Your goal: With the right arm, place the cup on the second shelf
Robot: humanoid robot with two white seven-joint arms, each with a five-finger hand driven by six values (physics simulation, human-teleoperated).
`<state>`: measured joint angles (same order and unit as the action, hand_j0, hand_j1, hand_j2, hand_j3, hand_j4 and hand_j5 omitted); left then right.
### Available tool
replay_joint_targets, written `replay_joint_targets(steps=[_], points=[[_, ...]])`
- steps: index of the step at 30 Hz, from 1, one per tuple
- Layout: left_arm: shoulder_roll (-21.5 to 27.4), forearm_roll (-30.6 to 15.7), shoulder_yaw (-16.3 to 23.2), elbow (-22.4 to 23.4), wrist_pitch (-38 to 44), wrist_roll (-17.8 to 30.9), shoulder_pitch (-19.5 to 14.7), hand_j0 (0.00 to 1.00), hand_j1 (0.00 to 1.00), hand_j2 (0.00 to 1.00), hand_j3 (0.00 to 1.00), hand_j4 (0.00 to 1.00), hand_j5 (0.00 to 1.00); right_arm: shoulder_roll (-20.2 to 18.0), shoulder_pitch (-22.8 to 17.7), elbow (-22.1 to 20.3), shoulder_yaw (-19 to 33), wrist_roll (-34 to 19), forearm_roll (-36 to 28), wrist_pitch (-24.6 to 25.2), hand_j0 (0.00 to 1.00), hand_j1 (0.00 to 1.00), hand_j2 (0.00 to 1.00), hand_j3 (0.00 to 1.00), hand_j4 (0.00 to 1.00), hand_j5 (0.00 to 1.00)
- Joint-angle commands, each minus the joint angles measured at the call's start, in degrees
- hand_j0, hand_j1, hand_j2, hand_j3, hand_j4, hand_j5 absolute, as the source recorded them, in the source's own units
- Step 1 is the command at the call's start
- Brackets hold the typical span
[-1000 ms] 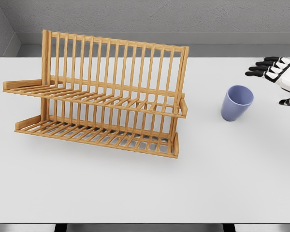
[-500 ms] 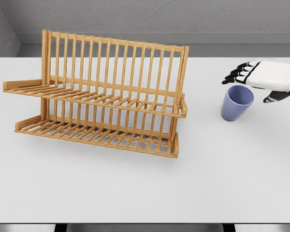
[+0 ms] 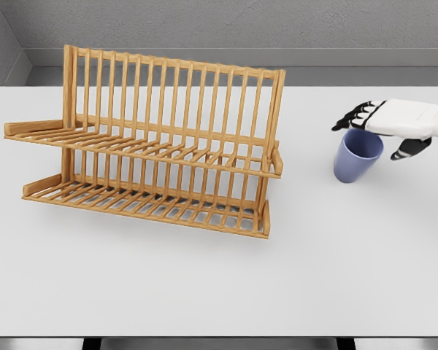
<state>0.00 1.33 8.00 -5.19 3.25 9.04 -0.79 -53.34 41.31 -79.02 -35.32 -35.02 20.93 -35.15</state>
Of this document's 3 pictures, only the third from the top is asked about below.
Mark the wooden two-tier dish rack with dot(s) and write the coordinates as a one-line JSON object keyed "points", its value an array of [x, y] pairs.
{"points": [[160, 146]]}

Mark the blue cup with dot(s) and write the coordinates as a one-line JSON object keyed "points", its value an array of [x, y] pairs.
{"points": [[357, 156]]}

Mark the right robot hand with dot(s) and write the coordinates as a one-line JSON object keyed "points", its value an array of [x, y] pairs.
{"points": [[398, 118]]}

